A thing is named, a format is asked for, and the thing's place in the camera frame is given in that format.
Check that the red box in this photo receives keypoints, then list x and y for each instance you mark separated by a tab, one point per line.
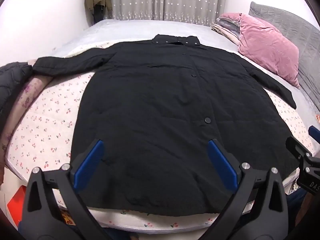
16	205

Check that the dark hanging garment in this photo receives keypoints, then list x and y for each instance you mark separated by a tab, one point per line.
98	15

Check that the stack of folded blankets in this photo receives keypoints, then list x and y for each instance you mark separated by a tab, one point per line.
226	27

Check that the grey star print curtain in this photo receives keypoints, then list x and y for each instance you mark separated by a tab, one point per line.
165	0

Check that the grey quilted headboard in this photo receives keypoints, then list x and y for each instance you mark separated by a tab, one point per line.
305	55

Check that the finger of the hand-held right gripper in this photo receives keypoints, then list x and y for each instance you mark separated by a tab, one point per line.
315	133
298	150

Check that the pink velvet pillow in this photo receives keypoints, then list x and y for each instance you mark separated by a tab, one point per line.
267	47

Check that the black long coat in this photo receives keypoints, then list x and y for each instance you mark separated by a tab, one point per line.
160	100

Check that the grey bed cover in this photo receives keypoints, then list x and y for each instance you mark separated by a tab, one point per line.
120	30

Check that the cherry print bed sheet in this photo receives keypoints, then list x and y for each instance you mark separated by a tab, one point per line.
45	130

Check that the pink floral quilt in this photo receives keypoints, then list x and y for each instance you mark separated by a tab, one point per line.
22	97

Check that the black puffer jacket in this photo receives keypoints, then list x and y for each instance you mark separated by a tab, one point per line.
12	82

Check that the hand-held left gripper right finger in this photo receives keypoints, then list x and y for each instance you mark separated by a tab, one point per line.
222	163

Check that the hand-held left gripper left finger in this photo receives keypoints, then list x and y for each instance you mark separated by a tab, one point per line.
93	159

